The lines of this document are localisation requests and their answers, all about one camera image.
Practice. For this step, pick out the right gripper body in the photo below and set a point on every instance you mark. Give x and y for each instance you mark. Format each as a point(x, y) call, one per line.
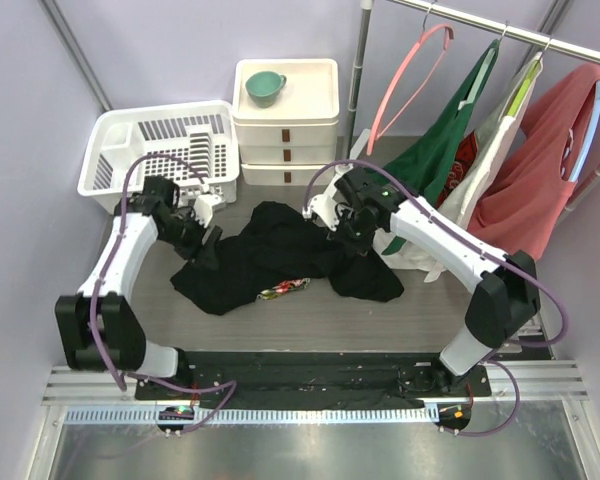
point(353, 231)

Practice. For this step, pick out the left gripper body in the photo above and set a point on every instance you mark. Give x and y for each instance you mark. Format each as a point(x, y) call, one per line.
point(189, 242)

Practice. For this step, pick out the black t shirt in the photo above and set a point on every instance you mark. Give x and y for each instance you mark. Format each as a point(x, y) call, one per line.
point(275, 246)

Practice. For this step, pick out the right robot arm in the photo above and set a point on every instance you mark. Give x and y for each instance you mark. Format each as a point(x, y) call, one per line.
point(503, 287)

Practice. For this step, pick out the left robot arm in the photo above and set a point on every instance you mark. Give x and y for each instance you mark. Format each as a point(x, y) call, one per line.
point(98, 328)

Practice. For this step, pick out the green t shirt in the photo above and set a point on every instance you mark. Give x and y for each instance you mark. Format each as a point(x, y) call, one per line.
point(425, 165)

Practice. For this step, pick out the white t shirt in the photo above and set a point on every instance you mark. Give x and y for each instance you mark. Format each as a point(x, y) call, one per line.
point(478, 160)

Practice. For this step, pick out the salmon pink t shirt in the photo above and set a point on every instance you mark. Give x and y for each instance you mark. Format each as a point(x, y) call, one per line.
point(520, 209)

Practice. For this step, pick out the lime green hanger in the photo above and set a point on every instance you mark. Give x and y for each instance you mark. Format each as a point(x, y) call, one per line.
point(535, 68)

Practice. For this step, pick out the light blue hanger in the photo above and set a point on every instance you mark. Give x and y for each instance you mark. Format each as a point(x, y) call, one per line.
point(572, 174)

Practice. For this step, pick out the white plastic basket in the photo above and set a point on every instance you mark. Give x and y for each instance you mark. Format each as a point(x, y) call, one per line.
point(192, 144)

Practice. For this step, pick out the white drawer unit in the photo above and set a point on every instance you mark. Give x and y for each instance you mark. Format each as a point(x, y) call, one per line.
point(287, 143)

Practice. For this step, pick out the green cup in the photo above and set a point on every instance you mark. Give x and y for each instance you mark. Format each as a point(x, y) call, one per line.
point(264, 87)

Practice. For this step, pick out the metal clothes rack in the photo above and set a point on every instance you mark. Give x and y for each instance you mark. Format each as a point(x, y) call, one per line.
point(542, 40)

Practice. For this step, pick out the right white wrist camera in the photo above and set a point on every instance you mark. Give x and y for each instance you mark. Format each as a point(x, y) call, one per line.
point(324, 207)

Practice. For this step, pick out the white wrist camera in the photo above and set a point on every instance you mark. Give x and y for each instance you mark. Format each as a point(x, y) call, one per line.
point(324, 207)
point(202, 208)

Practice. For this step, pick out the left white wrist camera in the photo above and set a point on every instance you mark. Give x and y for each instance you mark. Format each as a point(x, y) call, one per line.
point(202, 208)

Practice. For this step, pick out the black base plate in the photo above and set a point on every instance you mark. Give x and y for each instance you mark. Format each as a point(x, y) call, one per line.
point(316, 381)

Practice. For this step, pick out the white cable duct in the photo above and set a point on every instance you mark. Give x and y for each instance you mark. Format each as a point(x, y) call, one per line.
point(182, 416)

